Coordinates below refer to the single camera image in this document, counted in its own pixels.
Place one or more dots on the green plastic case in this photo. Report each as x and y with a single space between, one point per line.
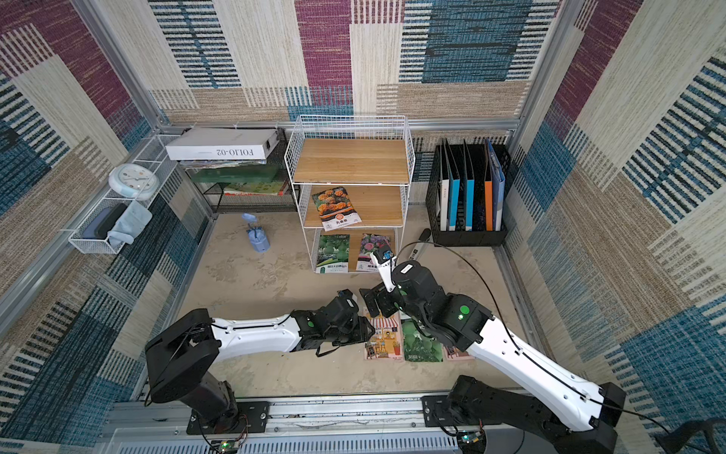
240 174

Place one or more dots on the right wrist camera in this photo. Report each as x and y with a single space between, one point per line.
384 259

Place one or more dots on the dark blue case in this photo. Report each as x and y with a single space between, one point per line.
104 221

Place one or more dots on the pink flower seed bag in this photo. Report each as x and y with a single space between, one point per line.
369 244

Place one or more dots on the teal file folder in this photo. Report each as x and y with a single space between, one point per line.
469 188
450 180

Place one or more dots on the light blue cloth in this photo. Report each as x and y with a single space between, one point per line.
130 225

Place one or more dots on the green gourd seed bag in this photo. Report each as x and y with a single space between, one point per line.
333 255
419 348

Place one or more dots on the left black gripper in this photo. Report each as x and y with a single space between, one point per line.
362 330

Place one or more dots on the black file organizer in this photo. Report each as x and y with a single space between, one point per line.
479 236

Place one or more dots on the blue file folder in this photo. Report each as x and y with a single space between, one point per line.
498 186

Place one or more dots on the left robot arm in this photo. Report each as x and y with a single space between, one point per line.
179 358

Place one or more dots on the orange marigold seed bag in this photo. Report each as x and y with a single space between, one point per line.
335 209

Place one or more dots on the magazine stack under box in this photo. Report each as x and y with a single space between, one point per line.
215 164

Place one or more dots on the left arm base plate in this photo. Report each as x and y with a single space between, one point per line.
250 417

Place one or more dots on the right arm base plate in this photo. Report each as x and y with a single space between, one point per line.
437 412

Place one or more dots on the green gourd seed bag top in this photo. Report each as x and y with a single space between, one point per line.
419 348

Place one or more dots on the white round clock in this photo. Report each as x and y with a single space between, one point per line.
135 182

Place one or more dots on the black white remote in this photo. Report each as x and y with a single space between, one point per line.
418 248

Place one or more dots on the white wire wall basket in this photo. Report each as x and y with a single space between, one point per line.
152 156

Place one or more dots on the white folio box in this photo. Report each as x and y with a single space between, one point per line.
215 144

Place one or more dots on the teal file folder right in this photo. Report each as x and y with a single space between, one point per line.
469 188

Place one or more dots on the white wire three-tier shelf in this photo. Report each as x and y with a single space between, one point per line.
372 157

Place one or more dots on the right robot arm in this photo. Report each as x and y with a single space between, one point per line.
572 413

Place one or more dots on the green gourd seed bag bottom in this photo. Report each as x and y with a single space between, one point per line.
333 255

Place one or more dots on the green and red book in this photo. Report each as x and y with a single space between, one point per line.
273 188

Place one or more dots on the orange file folder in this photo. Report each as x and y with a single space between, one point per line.
488 189

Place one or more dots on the white file folder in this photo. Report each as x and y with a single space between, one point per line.
444 186

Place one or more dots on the black mesh document tray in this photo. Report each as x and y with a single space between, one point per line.
220 203

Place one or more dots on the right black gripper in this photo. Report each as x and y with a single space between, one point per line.
383 301

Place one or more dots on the teal file folder left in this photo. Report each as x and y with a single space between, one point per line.
450 180

